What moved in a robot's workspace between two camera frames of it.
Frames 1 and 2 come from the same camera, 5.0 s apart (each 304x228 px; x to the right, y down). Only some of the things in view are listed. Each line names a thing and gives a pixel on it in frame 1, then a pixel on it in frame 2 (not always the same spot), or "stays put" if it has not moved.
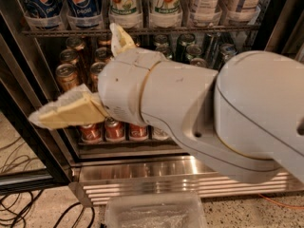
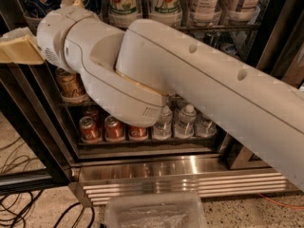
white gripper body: x=123 y=85 → x=50 y=35
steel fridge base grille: x=94 y=180 stays put
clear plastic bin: x=155 y=210 stays put
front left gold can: x=66 y=76 stays put
